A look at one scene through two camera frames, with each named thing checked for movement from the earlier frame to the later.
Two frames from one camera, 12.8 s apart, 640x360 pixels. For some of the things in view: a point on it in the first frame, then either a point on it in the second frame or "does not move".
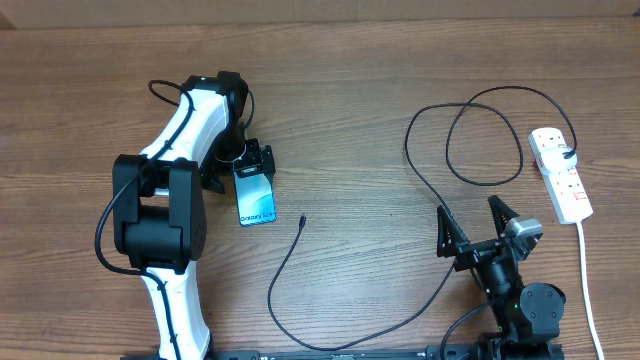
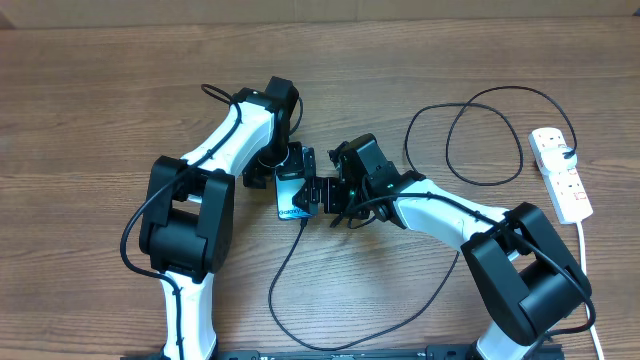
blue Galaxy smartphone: [255, 199] → [285, 190]
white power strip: [565, 190] does not move
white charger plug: [555, 162] does not move
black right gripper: [449, 242] → [316, 191]
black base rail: [500, 351] does not move
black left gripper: [259, 159] → [301, 164]
